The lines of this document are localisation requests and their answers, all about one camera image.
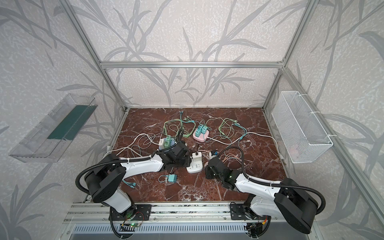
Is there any white power strip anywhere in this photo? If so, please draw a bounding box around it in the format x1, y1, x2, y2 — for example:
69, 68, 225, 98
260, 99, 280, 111
187, 152, 203, 174

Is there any teal charger plug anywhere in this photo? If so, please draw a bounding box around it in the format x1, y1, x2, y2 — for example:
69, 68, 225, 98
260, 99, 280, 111
167, 174, 177, 183

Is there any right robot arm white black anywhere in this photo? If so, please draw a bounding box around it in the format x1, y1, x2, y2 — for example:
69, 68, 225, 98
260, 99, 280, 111
206, 157, 326, 234

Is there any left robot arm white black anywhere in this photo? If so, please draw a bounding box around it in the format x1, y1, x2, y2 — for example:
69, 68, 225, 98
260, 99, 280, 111
75, 141, 192, 214

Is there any blue power strip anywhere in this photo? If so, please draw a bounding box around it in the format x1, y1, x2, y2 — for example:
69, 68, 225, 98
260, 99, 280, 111
158, 138, 176, 151

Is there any pink power strip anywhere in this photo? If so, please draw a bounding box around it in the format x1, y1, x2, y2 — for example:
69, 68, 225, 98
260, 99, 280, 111
193, 125, 209, 143

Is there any pink charger cable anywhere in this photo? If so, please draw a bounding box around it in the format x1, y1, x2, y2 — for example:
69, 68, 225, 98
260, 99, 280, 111
206, 151, 250, 169

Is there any white power cord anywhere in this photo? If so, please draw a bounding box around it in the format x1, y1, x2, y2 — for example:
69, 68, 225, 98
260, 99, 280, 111
104, 132, 160, 158

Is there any green cable bundle left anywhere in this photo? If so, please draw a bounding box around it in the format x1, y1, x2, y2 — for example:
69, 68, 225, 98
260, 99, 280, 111
162, 111, 197, 139

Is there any green cable bundle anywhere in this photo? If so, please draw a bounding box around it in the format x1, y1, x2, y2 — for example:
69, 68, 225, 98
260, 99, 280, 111
209, 117, 248, 142
162, 111, 197, 139

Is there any green cable bundle right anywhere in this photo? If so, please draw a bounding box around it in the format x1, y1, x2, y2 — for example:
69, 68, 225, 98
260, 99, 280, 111
209, 117, 248, 142

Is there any white wire mesh basket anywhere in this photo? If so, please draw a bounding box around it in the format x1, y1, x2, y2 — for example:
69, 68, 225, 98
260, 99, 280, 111
272, 91, 333, 164

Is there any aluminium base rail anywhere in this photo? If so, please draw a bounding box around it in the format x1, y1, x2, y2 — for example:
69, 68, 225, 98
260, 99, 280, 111
63, 202, 233, 224

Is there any clear plastic wall bin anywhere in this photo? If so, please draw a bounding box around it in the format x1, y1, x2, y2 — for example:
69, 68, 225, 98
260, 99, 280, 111
9, 94, 98, 163

